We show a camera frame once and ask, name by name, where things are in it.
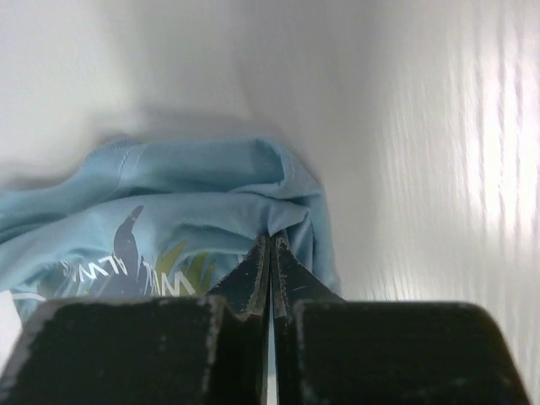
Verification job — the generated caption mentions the light blue t shirt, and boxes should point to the light blue t shirt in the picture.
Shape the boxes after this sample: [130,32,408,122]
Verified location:
[0,134,343,303]

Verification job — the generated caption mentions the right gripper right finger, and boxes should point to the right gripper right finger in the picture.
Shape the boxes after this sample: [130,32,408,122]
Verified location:
[270,235,527,404]

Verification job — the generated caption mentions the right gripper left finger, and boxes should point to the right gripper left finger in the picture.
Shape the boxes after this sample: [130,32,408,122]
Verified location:
[1,235,270,404]

